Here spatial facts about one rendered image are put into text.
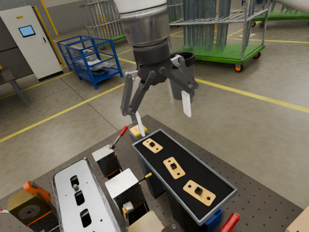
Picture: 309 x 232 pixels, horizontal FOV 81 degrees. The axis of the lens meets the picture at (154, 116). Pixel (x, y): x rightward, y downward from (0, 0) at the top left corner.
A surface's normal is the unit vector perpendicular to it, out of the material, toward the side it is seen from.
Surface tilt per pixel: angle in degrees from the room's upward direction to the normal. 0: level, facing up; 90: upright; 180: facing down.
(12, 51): 90
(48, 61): 90
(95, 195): 0
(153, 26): 90
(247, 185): 0
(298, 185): 0
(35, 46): 90
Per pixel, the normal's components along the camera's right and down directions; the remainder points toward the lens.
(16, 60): 0.60, 0.35
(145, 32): -0.01, 0.56
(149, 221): -0.19, -0.81
